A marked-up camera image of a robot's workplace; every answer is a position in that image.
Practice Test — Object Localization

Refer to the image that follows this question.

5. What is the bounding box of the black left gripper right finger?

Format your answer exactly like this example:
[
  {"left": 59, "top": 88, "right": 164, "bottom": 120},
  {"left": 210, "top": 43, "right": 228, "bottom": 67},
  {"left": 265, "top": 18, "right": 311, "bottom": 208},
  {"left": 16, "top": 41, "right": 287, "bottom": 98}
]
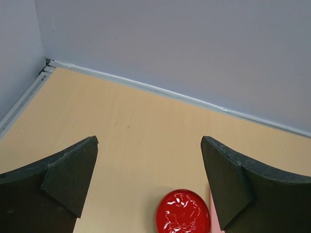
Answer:
[{"left": 201, "top": 136, "right": 311, "bottom": 233}]

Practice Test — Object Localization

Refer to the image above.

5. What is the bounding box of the pink plastic tray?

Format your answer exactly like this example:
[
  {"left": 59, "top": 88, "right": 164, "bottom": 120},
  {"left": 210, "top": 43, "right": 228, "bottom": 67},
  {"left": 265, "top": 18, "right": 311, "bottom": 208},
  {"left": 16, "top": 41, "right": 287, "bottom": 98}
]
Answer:
[{"left": 209, "top": 192, "right": 224, "bottom": 233}]

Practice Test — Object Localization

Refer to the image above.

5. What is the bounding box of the red embossed tin lid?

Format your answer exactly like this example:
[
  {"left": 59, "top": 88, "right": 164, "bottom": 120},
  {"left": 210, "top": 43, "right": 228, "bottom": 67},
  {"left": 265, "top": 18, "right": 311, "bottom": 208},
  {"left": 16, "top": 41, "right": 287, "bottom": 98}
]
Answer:
[{"left": 155, "top": 189, "right": 211, "bottom": 233}]

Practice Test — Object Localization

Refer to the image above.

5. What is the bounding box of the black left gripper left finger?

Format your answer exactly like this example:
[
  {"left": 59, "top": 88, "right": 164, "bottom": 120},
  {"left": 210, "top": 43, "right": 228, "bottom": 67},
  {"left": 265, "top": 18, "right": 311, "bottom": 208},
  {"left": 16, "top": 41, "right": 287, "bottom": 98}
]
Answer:
[{"left": 0, "top": 136, "right": 98, "bottom": 233}]

